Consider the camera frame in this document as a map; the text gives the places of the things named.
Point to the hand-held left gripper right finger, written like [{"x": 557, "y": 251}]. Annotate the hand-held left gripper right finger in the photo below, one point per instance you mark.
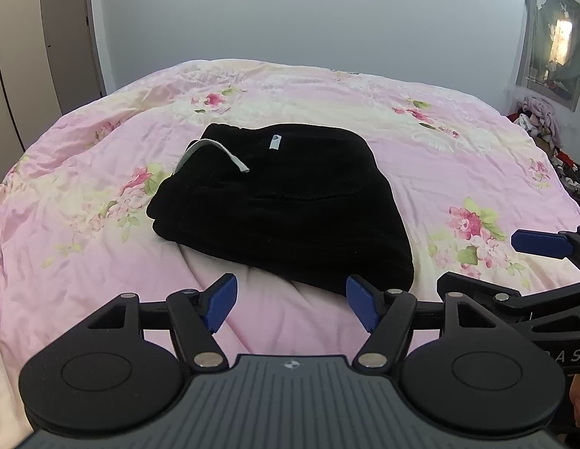
[{"x": 362, "y": 301}]

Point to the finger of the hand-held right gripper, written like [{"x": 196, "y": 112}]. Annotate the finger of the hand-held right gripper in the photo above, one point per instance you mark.
[
  {"x": 486, "y": 287},
  {"x": 540, "y": 243}
]

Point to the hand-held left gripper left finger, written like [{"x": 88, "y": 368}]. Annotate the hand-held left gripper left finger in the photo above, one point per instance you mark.
[{"x": 222, "y": 301}]

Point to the black pants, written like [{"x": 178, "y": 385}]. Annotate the black pants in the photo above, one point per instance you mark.
[{"x": 294, "y": 196}]

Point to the pile of clothes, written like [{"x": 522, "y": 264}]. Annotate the pile of clothes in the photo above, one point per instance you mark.
[{"x": 542, "y": 112}]

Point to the pink floral bedspread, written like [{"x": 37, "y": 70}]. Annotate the pink floral bedspread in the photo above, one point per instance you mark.
[{"x": 84, "y": 243}]

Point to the grey printed window curtain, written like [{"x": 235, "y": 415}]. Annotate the grey printed window curtain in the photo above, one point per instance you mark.
[{"x": 542, "y": 32}]

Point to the beige wardrobe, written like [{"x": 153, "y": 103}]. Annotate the beige wardrobe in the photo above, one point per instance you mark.
[{"x": 28, "y": 56}]

